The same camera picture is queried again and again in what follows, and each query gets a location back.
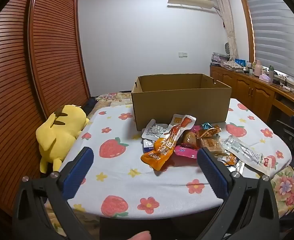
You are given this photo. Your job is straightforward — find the wooden louvre wardrobe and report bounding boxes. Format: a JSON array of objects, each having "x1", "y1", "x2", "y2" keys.
[{"x1": 0, "y1": 0, "x2": 91, "y2": 220}]

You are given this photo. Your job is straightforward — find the cream patterned curtain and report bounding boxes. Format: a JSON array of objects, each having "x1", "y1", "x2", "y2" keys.
[{"x1": 213, "y1": 0, "x2": 239, "y2": 60}]

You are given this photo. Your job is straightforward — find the grey window blind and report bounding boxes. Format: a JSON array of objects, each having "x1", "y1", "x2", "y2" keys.
[{"x1": 243, "y1": 0, "x2": 294, "y2": 90}]

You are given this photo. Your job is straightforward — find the golden crinkled snack wrapper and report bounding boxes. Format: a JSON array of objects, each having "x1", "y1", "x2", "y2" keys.
[{"x1": 196, "y1": 125, "x2": 222, "y2": 139}]

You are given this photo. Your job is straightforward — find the orange long snack packet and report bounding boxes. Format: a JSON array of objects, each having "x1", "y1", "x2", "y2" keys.
[{"x1": 140, "y1": 114, "x2": 196, "y2": 172}]

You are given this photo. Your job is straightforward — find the wooden window frame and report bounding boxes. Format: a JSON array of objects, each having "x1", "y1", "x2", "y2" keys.
[{"x1": 237, "y1": 0, "x2": 256, "y2": 63}]

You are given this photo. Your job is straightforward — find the silver foil snack packet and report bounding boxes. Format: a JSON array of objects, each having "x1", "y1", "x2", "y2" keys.
[{"x1": 228, "y1": 160, "x2": 245, "y2": 178}]

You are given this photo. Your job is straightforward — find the clear bread snack packet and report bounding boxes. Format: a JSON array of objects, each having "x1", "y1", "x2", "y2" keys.
[{"x1": 183, "y1": 131, "x2": 201, "y2": 147}]

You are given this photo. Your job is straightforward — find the brown cake snack packet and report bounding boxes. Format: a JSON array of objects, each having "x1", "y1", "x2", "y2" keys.
[{"x1": 199, "y1": 136, "x2": 226, "y2": 155}]

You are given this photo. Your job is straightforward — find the patterned folded cloth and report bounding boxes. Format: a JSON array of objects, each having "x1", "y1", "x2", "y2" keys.
[{"x1": 222, "y1": 61, "x2": 243, "y2": 71}]

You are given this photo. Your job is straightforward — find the wooden cabinet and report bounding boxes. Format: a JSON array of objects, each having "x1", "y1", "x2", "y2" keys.
[{"x1": 209, "y1": 65, "x2": 294, "y2": 130}]

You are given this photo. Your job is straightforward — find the brown cardboard box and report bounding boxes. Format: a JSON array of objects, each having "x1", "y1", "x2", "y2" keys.
[{"x1": 131, "y1": 74, "x2": 232, "y2": 132}]

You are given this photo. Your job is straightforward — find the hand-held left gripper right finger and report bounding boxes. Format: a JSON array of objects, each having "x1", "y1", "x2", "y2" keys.
[{"x1": 197, "y1": 146, "x2": 280, "y2": 240}]

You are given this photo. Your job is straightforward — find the dark cloth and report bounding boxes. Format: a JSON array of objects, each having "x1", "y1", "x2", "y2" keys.
[{"x1": 83, "y1": 97, "x2": 97, "y2": 117}]

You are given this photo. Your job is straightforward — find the pink thermos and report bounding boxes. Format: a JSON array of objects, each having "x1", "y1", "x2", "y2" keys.
[{"x1": 254, "y1": 60, "x2": 263, "y2": 77}]

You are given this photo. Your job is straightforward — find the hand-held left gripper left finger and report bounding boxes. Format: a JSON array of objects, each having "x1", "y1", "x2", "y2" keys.
[{"x1": 12, "y1": 146, "x2": 95, "y2": 240}]

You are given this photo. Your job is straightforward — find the stack of folded cloths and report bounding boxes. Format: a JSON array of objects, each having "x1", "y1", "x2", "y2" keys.
[{"x1": 212, "y1": 52, "x2": 228, "y2": 64}]

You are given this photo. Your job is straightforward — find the person's left hand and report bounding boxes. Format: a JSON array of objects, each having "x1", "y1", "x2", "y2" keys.
[{"x1": 130, "y1": 231, "x2": 152, "y2": 240}]

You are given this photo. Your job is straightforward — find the clear long snack packet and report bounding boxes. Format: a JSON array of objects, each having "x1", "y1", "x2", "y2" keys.
[{"x1": 221, "y1": 135, "x2": 279, "y2": 177}]

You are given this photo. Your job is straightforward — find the blue and white snack packet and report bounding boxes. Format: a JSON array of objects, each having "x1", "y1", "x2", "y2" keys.
[{"x1": 143, "y1": 139, "x2": 159, "y2": 153}]

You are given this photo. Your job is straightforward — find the small orange snack packet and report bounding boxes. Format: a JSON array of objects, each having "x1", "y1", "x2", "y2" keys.
[{"x1": 217, "y1": 152, "x2": 237, "y2": 167}]

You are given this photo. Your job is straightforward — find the strawberry print cloth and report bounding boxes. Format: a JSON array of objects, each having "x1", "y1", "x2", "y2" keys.
[{"x1": 43, "y1": 97, "x2": 293, "y2": 218}]

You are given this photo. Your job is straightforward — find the yellow plush toy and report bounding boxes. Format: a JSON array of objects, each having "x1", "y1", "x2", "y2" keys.
[{"x1": 35, "y1": 104, "x2": 90, "y2": 174}]

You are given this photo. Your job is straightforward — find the pink snack packet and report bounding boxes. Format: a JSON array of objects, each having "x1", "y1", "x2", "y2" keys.
[{"x1": 174, "y1": 145, "x2": 200, "y2": 160}]

